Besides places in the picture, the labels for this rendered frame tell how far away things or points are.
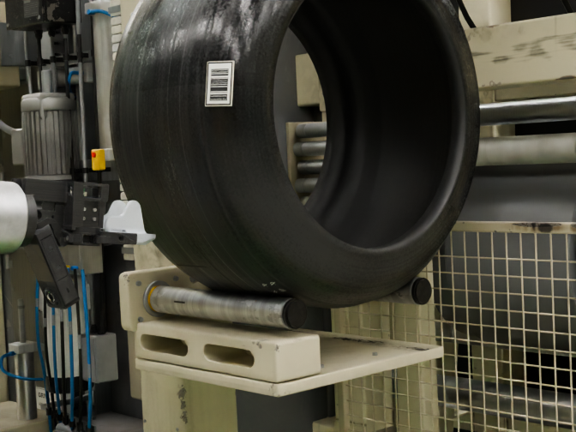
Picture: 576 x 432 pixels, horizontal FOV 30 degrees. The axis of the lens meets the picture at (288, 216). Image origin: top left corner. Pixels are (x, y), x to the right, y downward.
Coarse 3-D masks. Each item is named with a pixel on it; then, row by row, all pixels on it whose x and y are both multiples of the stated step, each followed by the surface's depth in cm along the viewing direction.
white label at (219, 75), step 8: (208, 64) 143; (216, 64) 143; (224, 64) 142; (232, 64) 142; (208, 72) 143; (216, 72) 143; (224, 72) 142; (232, 72) 142; (208, 80) 143; (216, 80) 143; (224, 80) 142; (232, 80) 142; (208, 88) 143; (216, 88) 142; (224, 88) 142; (232, 88) 142; (208, 96) 143; (216, 96) 142; (224, 96) 142; (208, 104) 143; (216, 104) 142; (224, 104) 142
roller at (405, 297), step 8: (416, 280) 173; (424, 280) 174; (400, 288) 175; (408, 288) 173; (416, 288) 173; (424, 288) 174; (392, 296) 176; (400, 296) 175; (408, 296) 174; (416, 296) 173; (424, 296) 174
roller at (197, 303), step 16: (160, 288) 178; (176, 288) 176; (160, 304) 176; (176, 304) 173; (192, 304) 170; (208, 304) 167; (224, 304) 164; (240, 304) 161; (256, 304) 159; (272, 304) 156; (288, 304) 154; (304, 304) 156; (224, 320) 166; (240, 320) 162; (256, 320) 159; (272, 320) 156; (288, 320) 154; (304, 320) 156
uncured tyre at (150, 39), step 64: (192, 0) 150; (256, 0) 145; (320, 0) 189; (384, 0) 184; (448, 0) 172; (128, 64) 156; (192, 64) 145; (256, 64) 144; (320, 64) 194; (384, 64) 193; (448, 64) 174; (128, 128) 155; (192, 128) 145; (256, 128) 144; (384, 128) 196; (448, 128) 185; (128, 192) 161; (192, 192) 148; (256, 192) 145; (320, 192) 193; (384, 192) 193; (448, 192) 171; (192, 256) 160; (256, 256) 150; (320, 256) 153; (384, 256) 161
